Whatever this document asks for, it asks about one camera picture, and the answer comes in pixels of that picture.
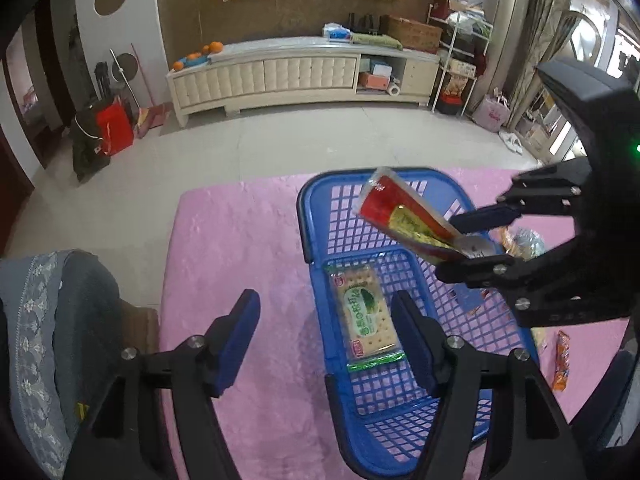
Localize cream tv cabinet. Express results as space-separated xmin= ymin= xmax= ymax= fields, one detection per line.
xmin=167 ymin=37 xmax=439 ymax=126

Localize red broom and dustpan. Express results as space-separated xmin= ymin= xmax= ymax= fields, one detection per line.
xmin=130 ymin=44 xmax=169 ymax=139

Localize orange sausage snack packet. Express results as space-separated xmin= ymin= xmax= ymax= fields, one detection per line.
xmin=551 ymin=330 xmax=570 ymax=391

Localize black bag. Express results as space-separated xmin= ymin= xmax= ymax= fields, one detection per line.
xmin=70 ymin=106 xmax=111 ymax=183

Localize red tofu snack packet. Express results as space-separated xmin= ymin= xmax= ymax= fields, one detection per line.
xmin=354 ymin=168 xmax=498 ymax=264

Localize silver blue snack packet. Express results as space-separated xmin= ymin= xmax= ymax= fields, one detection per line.
xmin=497 ymin=226 xmax=547 ymax=260

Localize white slippers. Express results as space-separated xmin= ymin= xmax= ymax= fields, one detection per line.
xmin=499 ymin=131 xmax=523 ymax=155

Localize red shopping bag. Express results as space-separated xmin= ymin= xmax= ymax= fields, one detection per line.
xmin=96 ymin=101 xmax=134 ymax=156

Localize oranges on blue plate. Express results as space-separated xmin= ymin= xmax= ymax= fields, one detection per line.
xmin=171 ymin=41 xmax=224 ymax=72

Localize grey embroidered chair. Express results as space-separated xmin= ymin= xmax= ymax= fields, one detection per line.
xmin=1 ymin=249 xmax=124 ymax=479

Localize white standing air conditioner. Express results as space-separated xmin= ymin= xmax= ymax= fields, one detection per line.
xmin=469 ymin=0 xmax=529 ymax=110

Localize green cracker packet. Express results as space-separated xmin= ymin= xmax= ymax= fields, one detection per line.
xmin=326 ymin=264 xmax=405 ymax=373

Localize cardboard box on cabinet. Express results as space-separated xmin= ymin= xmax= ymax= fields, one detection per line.
xmin=380 ymin=14 xmax=442 ymax=53

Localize pink tote bag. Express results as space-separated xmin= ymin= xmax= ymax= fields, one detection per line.
xmin=472 ymin=91 xmax=511 ymax=133

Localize pink fuzzy mat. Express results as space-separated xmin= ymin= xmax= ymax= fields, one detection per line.
xmin=158 ymin=167 xmax=633 ymax=480

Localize white metal shelf rack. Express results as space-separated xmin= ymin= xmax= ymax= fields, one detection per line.
xmin=427 ymin=0 xmax=494 ymax=115

